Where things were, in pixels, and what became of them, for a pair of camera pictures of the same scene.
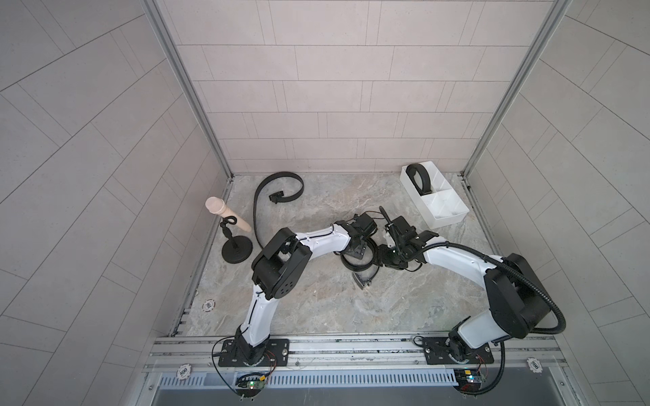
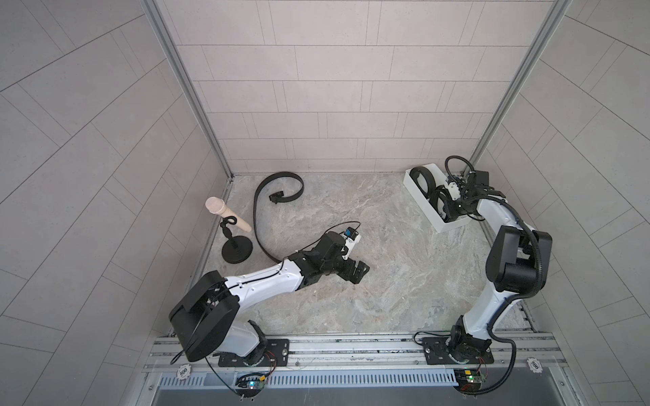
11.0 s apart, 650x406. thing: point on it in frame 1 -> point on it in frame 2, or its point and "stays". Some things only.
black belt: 278,197 stays
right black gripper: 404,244 -> 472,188
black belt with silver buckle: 359,281 -> 448,209
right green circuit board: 468,380 stays
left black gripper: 359,252 -> 356,276
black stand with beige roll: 235,249 stays
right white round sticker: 534,364 stays
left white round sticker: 184,371 stays
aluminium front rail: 198,353 stays
